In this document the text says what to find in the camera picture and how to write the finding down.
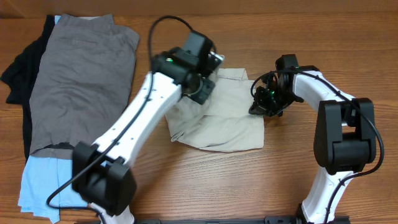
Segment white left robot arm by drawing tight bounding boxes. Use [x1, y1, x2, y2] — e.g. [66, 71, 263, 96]
[72, 47, 224, 223]

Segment beige khaki shorts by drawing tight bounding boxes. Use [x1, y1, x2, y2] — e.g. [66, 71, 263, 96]
[165, 68, 264, 152]

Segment black garment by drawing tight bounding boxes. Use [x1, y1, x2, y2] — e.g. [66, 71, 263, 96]
[1, 15, 55, 159]

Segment light blue garment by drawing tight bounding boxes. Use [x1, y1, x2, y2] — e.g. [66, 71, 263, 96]
[18, 156, 72, 223]

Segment grey shorts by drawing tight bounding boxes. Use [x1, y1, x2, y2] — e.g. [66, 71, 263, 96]
[29, 14, 139, 159]

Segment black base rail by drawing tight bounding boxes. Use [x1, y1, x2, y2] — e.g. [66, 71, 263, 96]
[74, 215, 351, 224]

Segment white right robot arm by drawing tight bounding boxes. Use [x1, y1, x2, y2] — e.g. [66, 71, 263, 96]
[249, 65, 379, 223]

